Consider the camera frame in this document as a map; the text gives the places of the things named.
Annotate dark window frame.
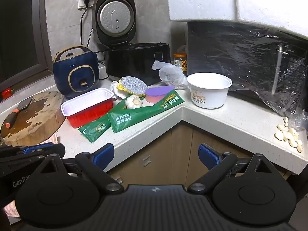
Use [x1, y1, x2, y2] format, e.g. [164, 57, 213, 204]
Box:
[0, 0, 53, 92]

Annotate round wooden cutting board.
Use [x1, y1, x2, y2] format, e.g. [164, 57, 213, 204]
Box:
[0, 91, 67, 147]

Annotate pile of peeled garlic cloves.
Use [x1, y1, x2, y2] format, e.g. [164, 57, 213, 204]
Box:
[274, 117, 304, 153]

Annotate black plastic sheet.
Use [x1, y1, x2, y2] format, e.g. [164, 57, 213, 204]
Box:
[185, 20, 308, 116]

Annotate large black rice cooker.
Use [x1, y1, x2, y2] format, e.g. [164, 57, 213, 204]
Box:
[93, 0, 171, 86]

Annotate small green snack packet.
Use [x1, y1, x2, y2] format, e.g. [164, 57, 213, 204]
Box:
[79, 118, 112, 144]

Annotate sauce jar with orange lid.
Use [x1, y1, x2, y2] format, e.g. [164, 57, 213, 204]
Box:
[173, 52, 188, 76]

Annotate clear plastic bag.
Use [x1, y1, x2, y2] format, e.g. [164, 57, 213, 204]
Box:
[151, 60, 189, 90]

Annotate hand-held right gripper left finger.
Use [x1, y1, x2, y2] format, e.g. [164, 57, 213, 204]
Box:
[31, 144, 124, 193]

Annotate garlic bulb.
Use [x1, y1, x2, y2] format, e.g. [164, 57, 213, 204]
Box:
[125, 95, 143, 110]

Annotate purple pink sponge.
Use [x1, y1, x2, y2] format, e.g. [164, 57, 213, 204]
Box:
[145, 86, 176, 104]

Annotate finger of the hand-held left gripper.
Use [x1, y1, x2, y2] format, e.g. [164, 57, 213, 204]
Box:
[0, 144, 66, 174]
[0, 142, 55, 159]

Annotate cleaver with orange black handle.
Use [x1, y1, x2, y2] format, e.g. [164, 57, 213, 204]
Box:
[5, 96, 33, 129]

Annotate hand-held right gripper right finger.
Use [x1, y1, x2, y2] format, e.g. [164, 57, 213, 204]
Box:
[188, 143, 280, 193]

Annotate small blue rice cooker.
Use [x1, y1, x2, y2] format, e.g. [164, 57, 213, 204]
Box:
[52, 45, 100, 96]

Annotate yellow silver scouring sponge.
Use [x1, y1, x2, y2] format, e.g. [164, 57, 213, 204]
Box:
[119, 76, 148, 96]

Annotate white foam box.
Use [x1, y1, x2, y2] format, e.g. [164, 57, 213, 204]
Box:
[234, 0, 308, 40]
[167, 0, 238, 23]

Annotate crumpled white tissue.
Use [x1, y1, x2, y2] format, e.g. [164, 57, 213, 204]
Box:
[110, 80, 125, 100]

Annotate red plastic food tray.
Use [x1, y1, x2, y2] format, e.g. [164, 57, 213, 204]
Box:
[60, 88, 114, 129]

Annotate long green snack packet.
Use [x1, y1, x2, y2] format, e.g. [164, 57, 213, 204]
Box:
[107, 89, 186, 134]

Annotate white paper bowl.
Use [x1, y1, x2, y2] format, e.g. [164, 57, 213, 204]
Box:
[187, 73, 233, 109]

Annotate white wall socket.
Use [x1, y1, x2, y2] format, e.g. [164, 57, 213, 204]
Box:
[77, 0, 96, 11]

